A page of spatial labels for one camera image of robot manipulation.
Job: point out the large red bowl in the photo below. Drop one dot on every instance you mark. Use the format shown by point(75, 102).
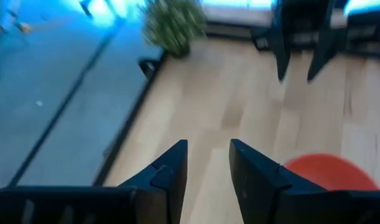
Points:
point(332, 172)

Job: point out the black corner bracket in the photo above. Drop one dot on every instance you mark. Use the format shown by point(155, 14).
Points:
point(149, 67)
point(260, 43)

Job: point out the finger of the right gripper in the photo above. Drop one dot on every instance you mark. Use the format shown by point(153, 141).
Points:
point(280, 43)
point(328, 43)

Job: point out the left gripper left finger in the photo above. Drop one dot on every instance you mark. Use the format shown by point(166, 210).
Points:
point(169, 180)

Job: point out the potted green plant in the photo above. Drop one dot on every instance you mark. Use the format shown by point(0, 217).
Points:
point(174, 25)

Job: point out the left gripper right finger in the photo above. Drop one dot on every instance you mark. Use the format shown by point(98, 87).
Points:
point(255, 183)

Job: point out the black table edge rail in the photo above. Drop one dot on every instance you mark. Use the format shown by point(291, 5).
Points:
point(130, 121)

